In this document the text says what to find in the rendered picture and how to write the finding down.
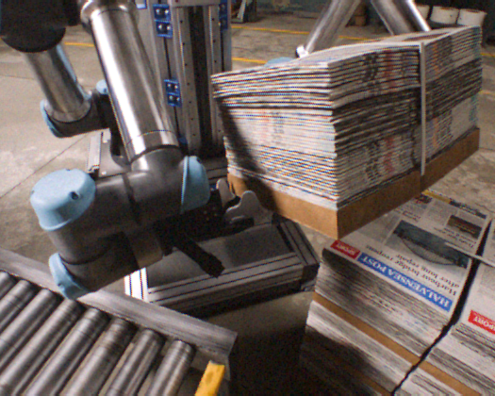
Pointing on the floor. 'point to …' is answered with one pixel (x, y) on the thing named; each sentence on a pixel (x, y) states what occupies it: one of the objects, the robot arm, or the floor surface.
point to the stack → (415, 303)
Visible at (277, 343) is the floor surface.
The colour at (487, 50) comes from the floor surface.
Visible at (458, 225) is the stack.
